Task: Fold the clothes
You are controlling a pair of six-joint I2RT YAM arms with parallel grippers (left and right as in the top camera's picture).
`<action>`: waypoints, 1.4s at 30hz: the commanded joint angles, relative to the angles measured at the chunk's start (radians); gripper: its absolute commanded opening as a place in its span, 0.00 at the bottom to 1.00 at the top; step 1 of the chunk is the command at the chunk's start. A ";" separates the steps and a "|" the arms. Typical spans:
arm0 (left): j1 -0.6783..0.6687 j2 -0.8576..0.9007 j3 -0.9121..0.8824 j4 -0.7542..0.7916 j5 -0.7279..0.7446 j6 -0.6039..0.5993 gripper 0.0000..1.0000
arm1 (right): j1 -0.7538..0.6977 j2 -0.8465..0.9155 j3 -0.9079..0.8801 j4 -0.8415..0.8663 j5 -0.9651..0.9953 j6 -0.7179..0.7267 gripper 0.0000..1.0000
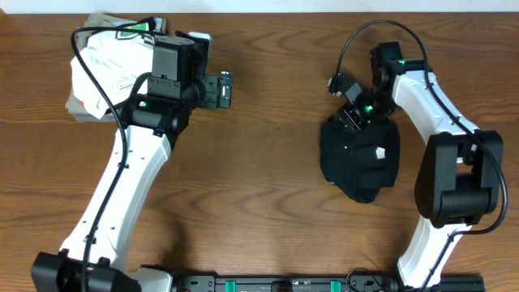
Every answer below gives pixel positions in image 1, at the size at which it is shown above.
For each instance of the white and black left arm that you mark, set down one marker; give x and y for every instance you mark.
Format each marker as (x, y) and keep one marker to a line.
(94, 256)

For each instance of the khaki folded garment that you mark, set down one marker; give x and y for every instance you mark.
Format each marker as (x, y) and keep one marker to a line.
(73, 105)

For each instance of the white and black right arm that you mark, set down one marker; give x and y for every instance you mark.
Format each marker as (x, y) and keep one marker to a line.
(459, 177)

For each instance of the black t-shirt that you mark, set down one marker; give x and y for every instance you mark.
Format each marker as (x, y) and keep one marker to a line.
(361, 163)

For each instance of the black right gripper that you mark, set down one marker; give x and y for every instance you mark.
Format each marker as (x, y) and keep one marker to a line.
(353, 122)

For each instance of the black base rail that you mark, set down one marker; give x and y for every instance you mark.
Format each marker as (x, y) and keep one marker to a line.
(356, 282)

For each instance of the white folded shirt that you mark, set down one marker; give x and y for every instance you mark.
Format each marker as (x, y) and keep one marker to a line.
(115, 59)

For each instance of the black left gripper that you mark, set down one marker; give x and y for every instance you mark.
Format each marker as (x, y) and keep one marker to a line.
(211, 100)

